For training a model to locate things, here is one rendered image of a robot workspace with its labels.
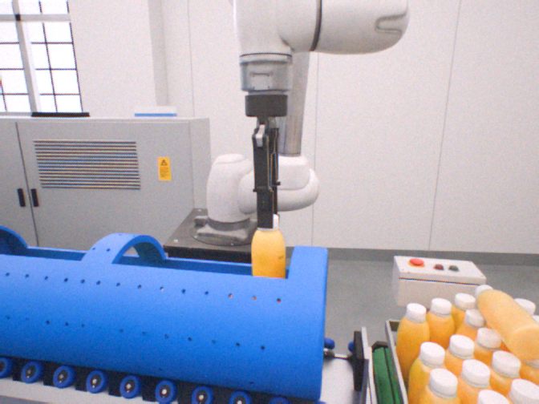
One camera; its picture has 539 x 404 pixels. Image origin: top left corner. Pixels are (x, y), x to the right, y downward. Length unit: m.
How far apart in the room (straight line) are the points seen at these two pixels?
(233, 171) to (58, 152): 1.59
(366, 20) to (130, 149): 1.89
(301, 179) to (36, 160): 1.88
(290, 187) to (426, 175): 2.55
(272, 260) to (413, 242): 3.18
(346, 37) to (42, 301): 0.71
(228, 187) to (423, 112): 2.63
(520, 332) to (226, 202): 0.84
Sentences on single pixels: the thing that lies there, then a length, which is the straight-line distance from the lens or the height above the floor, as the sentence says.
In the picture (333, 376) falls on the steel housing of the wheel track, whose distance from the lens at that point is 0.88.
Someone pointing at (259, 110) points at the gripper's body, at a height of 1.50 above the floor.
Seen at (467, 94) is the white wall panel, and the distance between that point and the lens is 3.68.
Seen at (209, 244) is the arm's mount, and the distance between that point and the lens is 1.19.
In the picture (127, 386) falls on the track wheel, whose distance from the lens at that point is 0.83.
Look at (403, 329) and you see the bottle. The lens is 0.86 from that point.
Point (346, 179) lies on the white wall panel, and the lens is 3.46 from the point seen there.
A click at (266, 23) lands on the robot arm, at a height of 1.62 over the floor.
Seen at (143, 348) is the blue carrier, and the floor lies 1.09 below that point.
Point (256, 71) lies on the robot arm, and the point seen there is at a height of 1.55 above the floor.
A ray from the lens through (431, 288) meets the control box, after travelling 1.00.
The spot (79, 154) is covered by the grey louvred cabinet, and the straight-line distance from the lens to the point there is 2.50.
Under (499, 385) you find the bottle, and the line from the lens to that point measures 0.78.
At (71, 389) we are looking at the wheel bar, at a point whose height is 0.93.
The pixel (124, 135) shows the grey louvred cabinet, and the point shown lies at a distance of 2.34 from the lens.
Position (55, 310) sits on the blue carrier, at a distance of 0.78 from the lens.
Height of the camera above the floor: 1.49
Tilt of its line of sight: 15 degrees down
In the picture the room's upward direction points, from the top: straight up
